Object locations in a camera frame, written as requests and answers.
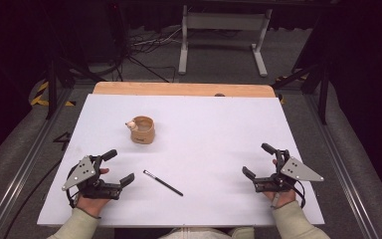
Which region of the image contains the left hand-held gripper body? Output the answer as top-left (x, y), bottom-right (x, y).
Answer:
top-left (62, 154), bottom-right (123, 201)

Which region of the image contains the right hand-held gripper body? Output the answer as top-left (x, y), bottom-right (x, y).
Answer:
top-left (253, 148), bottom-right (325, 194)

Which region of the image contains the black pen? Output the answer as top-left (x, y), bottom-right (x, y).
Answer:
top-left (142, 169), bottom-right (184, 197)

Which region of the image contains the wooden pen holder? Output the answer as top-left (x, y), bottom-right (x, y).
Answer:
top-left (124, 116), bottom-right (156, 145)

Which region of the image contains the person's right hand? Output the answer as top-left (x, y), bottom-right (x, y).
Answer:
top-left (263, 158), bottom-right (297, 210)

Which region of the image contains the person's left hand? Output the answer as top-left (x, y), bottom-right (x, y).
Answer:
top-left (75, 166), bottom-right (111, 218)

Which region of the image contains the white board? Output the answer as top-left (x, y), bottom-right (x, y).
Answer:
top-left (37, 93), bottom-right (325, 229)

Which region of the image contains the person's light torso clothing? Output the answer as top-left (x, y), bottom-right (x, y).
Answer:
top-left (158, 226), bottom-right (257, 239)

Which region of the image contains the black metal stand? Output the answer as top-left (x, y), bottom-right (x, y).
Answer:
top-left (271, 59), bottom-right (330, 126)

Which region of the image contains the black tripod stand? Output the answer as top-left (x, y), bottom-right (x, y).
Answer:
top-left (44, 54), bottom-right (107, 121)

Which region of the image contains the wooden table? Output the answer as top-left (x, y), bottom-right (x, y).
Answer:
top-left (93, 81), bottom-right (277, 99)

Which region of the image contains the white metal stand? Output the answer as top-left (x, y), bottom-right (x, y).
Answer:
top-left (177, 4), bottom-right (274, 79)

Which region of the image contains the right hand-held gripper black cable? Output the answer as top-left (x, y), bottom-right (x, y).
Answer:
top-left (290, 179), bottom-right (307, 210)

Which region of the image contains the hand-held gripper black cable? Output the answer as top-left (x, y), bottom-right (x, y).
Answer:
top-left (290, 179), bottom-right (307, 210)
top-left (65, 164), bottom-right (81, 209)

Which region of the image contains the left hand-held gripper black cable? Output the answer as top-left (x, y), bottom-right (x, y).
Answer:
top-left (65, 164), bottom-right (81, 209)

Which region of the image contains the aluminium floor rail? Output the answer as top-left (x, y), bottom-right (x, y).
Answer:
top-left (302, 93), bottom-right (382, 239)
top-left (0, 87), bottom-right (75, 239)

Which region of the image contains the black floor cable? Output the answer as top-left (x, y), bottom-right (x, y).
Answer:
top-left (2, 158), bottom-right (63, 239)

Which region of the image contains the bundle of floor cables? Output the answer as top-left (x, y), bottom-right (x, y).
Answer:
top-left (125, 25), bottom-right (184, 57)

